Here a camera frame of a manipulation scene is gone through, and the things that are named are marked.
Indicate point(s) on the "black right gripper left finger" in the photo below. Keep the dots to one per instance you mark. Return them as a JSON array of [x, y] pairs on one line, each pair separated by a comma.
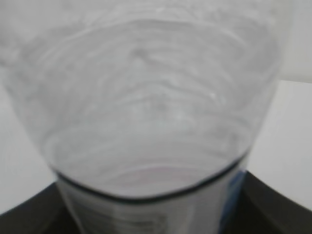
[[44, 213]]

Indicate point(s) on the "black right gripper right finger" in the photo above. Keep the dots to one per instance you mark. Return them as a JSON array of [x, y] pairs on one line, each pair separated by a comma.
[[262, 210]]

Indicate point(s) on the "clear water bottle red label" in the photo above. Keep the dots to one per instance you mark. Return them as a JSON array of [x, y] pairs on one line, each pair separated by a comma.
[[145, 110]]

